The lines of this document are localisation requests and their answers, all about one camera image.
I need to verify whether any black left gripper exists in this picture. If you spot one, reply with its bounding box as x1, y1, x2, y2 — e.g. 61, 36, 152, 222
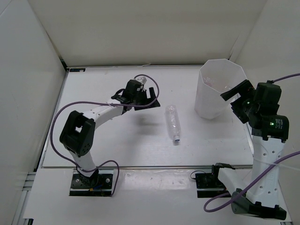
132, 87, 160, 111

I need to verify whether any clear crushed plastic bottle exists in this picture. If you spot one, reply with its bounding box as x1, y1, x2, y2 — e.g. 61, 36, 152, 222
165, 105, 181, 143

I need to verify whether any red label plastic bottle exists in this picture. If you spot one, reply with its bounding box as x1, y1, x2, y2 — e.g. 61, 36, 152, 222
135, 76, 147, 85

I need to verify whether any white cap labelled bottle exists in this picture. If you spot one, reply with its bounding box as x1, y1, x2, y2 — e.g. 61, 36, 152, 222
203, 77, 214, 87

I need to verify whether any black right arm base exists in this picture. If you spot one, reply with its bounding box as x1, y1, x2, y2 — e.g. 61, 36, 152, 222
190, 163, 235, 198

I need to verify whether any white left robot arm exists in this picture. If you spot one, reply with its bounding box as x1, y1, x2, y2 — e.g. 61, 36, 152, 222
59, 75, 160, 188

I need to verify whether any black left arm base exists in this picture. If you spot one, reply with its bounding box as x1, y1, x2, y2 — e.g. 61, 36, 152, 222
69, 170, 114, 197

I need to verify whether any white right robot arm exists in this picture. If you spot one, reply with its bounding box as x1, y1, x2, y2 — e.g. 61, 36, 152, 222
210, 80, 289, 220

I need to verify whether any white octagonal plastic bin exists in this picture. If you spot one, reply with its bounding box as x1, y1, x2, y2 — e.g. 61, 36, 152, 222
194, 59, 247, 120

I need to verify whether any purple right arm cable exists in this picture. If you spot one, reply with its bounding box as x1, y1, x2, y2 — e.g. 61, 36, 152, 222
202, 73, 300, 211

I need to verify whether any aluminium table rail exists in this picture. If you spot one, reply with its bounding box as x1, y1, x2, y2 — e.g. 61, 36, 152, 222
41, 165, 252, 170

